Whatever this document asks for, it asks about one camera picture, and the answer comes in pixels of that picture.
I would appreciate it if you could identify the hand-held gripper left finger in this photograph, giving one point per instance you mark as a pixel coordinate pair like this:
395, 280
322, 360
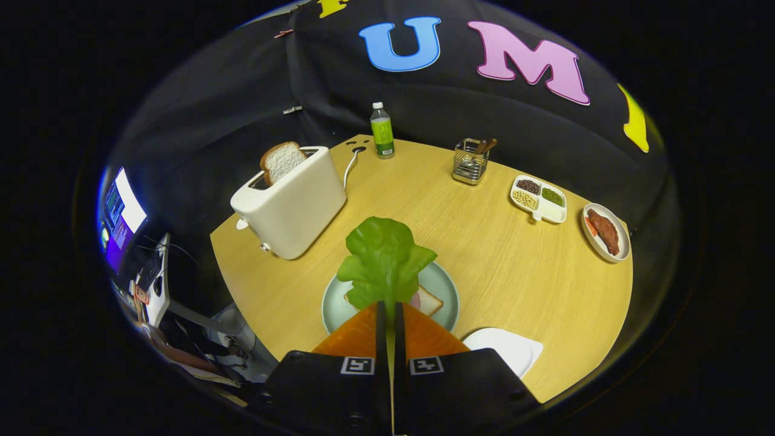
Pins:
381, 339

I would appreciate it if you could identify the cream white toaster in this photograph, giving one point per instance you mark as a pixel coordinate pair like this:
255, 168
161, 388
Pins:
296, 206

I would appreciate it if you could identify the pink cloth clip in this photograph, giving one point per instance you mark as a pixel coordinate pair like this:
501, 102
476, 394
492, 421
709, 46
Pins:
283, 33

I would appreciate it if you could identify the white square plate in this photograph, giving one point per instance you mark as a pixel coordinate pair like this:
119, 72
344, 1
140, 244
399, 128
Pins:
505, 348

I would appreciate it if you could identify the toasted bread slice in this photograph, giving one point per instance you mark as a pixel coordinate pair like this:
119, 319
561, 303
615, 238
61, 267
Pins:
283, 162

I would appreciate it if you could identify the white bread slice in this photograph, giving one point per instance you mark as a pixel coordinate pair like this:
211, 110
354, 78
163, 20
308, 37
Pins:
431, 301

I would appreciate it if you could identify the round cream plate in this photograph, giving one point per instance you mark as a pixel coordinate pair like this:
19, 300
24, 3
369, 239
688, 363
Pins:
625, 245

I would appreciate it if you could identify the green lettuce leaf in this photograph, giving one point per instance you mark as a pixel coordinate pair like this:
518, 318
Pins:
384, 260

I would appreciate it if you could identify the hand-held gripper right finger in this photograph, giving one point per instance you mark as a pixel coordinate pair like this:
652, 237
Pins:
399, 345

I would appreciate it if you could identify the mint green round plate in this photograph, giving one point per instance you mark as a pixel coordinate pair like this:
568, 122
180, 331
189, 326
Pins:
445, 287

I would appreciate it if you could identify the pink ham slice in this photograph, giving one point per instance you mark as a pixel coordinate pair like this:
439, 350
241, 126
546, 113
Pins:
415, 300

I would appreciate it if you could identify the black backdrop cloth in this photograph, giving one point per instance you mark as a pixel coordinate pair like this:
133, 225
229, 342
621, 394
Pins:
242, 109

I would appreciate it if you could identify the orange food slice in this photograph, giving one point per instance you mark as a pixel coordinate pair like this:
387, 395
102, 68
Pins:
590, 227

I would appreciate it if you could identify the white divided bean dish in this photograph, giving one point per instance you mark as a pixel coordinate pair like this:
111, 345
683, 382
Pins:
551, 212

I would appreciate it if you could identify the brown meat piece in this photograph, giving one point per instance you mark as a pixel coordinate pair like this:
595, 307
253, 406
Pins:
605, 233

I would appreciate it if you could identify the computer monitor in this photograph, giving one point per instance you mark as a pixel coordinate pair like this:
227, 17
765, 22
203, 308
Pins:
121, 212

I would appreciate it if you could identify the green label drink bottle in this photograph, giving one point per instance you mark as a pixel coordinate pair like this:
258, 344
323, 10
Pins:
382, 136

